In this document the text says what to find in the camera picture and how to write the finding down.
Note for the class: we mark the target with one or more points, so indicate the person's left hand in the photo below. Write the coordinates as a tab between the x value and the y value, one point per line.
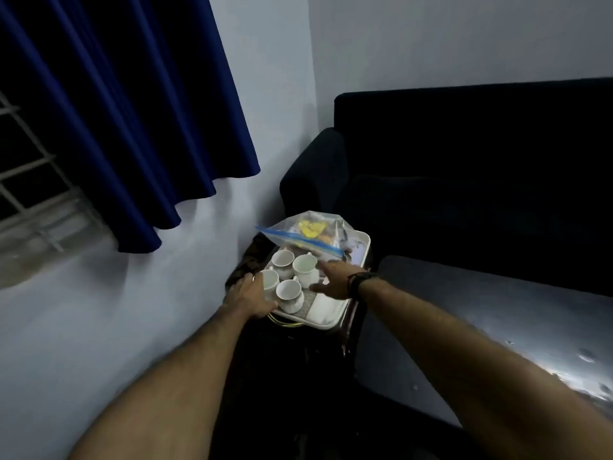
246	297

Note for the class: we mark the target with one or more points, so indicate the person's right hand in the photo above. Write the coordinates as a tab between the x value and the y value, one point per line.
337	282

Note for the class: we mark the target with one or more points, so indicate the person's left fingers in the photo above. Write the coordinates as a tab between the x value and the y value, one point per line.
258	282

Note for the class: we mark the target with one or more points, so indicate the person's right thumb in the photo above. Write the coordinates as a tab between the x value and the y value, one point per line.
318	287

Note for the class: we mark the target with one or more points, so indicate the white serving tray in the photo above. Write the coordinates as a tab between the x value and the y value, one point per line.
335	301

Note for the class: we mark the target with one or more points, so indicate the person's right forearm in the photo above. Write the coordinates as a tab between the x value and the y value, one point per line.
479	368

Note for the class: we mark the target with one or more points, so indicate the person's left forearm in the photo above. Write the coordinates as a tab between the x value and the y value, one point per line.
167	388

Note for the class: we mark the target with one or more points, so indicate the white teacup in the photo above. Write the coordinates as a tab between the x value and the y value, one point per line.
282	258
270	281
288	291
304	267

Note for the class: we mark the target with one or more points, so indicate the white paper napkin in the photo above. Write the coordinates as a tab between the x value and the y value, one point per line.
324	309

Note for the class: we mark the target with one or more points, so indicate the dark wooden side table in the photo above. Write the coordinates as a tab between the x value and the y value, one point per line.
249	256

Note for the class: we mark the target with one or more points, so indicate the black wristband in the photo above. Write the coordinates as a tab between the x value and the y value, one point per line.
360	281

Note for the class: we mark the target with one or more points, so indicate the yellow snack packet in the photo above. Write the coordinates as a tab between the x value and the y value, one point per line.
311	228

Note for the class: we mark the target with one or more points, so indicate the clear zip bag blue seal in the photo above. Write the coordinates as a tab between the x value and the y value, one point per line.
297	225

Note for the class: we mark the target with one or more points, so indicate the grey glossy coffee table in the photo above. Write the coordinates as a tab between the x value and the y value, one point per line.
479	311

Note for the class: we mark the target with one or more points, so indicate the dark blue sofa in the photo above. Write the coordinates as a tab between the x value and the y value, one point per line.
455	177

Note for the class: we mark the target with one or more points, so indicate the blue curtain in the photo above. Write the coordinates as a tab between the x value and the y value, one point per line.
119	114

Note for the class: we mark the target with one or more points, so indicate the white window grille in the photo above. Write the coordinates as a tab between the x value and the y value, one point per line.
33	186

